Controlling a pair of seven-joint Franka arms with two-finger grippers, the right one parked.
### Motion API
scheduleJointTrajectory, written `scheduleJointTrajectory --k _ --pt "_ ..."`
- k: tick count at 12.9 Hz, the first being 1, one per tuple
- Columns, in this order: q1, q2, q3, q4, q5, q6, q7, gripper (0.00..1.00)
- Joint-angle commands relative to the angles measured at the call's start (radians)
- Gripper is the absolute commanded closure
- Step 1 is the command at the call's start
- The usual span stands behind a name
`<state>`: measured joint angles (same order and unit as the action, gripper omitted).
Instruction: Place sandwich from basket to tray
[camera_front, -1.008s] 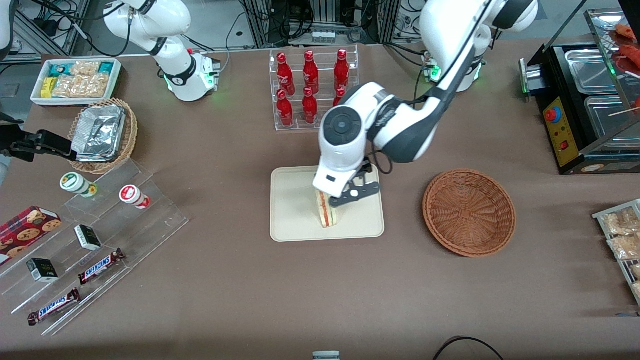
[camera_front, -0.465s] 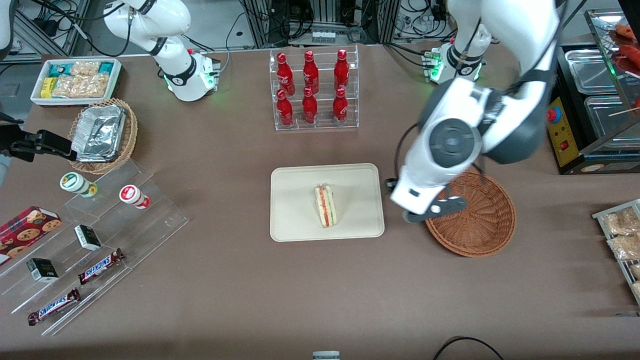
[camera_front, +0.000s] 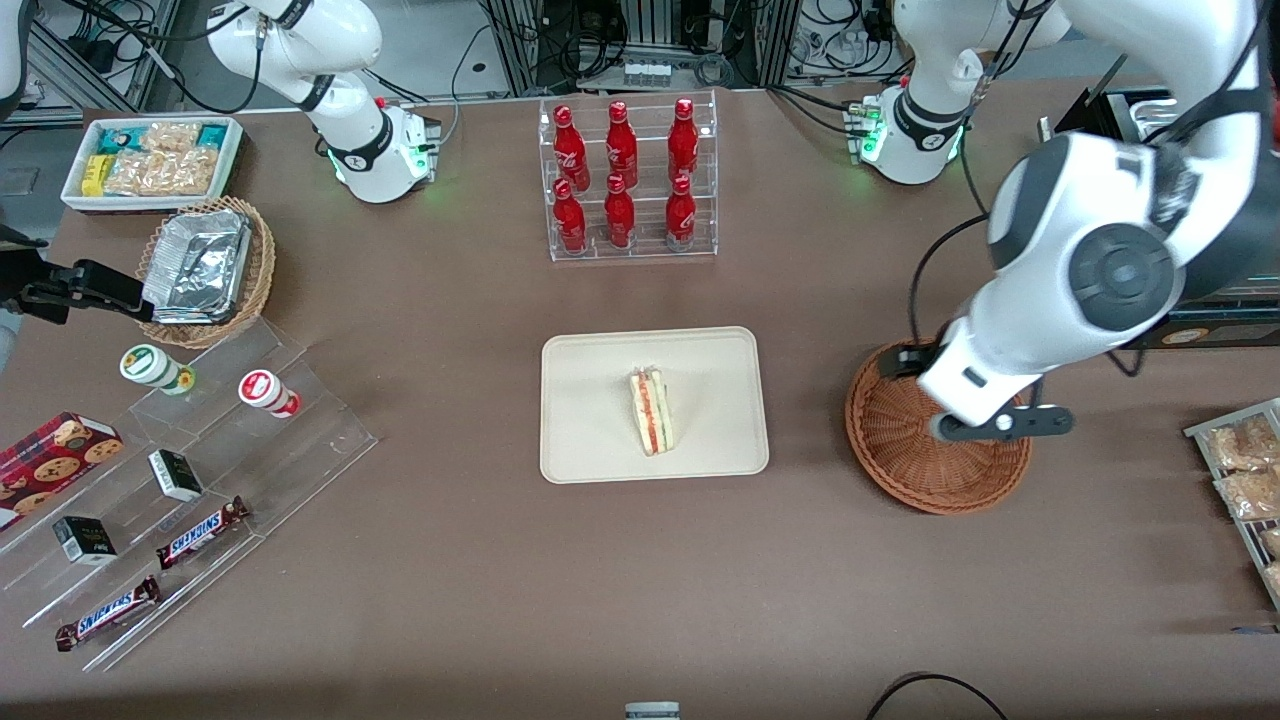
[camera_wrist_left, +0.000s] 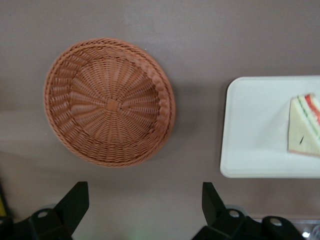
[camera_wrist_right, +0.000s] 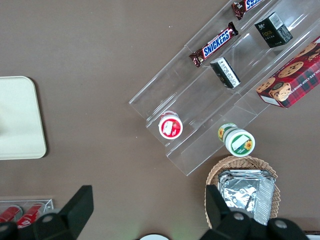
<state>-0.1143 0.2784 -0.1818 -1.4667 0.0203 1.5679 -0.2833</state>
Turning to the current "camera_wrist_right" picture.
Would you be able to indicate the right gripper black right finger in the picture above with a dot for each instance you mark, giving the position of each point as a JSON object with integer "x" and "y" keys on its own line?
{"x": 222, "y": 222}

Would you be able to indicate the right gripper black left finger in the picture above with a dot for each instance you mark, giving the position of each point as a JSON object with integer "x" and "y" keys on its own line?
{"x": 67, "y": 220}

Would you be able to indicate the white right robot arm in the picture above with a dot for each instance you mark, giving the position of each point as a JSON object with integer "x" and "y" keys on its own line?
{"x": 155, "y": 237}

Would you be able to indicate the light tan wicker basket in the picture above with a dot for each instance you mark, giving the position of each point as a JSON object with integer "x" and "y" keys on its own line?
{"x": 240, "y": 162}

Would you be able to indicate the beige plastic tray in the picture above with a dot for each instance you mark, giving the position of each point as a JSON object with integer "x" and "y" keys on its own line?
{"x": 18, "y": 117}

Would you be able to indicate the clear acrylic bottle rack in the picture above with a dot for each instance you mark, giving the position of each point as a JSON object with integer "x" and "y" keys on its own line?
{"x": 48, "y": 203}

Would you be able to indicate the red cola bottle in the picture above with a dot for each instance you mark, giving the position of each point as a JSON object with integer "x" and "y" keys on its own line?
{"x": 31, "y": 215}
{"x": 8, "y": 214}

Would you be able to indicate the silver foil packets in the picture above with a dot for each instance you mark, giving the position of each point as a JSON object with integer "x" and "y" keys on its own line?
{"x": 250, "y": 195}

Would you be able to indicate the green lid yogurt cup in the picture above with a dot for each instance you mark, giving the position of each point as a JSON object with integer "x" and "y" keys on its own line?
{"x": 240, "y": 142}

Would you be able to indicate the red lid yogurt cup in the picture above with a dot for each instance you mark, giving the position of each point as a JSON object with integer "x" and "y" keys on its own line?
{"x": 170, "y": 126}

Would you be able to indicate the clear acrylic stepped shelf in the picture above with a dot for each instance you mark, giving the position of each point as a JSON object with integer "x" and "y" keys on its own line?
{"x": 200, "y": 100}

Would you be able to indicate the small black carton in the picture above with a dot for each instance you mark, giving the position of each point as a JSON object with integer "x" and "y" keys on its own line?
{"x": 226, "y": 72}
{"x": 273, "y": 30}

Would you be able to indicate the red tartan cookie box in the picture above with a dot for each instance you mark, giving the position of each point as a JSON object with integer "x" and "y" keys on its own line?
{"x": 295, "y": 80}

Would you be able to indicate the Snickers chocolate bar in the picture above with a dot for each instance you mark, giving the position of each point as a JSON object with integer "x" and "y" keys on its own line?
{"x": 215, "y": 45}
{"x": 246, "y": 6}

